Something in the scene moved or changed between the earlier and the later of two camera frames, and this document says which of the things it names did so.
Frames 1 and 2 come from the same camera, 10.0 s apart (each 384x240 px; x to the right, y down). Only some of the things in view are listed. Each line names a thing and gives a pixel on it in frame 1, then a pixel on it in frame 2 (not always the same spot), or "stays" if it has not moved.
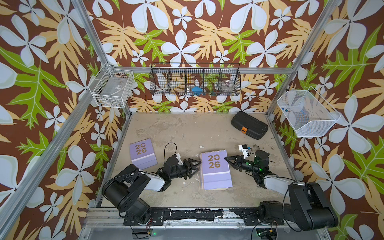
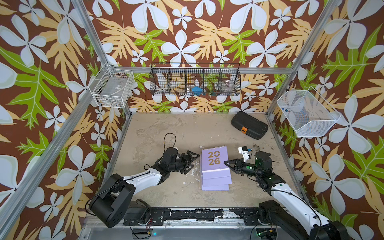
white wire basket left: (111, 86) stays
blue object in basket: (197, 90) stays
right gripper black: (238, 162) stays
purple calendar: (142, 154) to (215, 166)
